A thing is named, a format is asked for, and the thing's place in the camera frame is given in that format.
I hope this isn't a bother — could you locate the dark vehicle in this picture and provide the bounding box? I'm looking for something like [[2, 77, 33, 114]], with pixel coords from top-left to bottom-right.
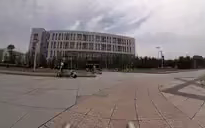
[[69, 70, 79, 80]]

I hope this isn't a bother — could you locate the robot's own part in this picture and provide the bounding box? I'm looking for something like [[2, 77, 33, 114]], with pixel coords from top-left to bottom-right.
[[63, 122, 72, 128], [126, 121, 136, 128]]

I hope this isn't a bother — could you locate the grey paved plaza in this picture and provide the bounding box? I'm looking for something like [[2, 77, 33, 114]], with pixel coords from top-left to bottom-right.
[[0, 68, 205, 128]]

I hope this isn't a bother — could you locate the large curved grey building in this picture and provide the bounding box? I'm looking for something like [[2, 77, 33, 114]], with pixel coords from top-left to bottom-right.
[[27, 27, 137, 70]]

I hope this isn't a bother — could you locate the low building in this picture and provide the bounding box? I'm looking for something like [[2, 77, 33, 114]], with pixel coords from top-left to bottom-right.
[[0, 44, 28, 66]]

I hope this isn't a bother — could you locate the row of dark trees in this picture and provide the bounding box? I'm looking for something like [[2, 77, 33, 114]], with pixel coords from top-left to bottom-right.
[[133, 54, 205, 70]]

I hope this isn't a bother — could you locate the raised planted strip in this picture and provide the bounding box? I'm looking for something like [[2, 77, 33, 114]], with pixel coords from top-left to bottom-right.
[[0, 67, 97, 78]]

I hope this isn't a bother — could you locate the lamp pole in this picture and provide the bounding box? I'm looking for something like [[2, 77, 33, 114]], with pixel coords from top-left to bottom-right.
[[155, 46, 165, 70]]

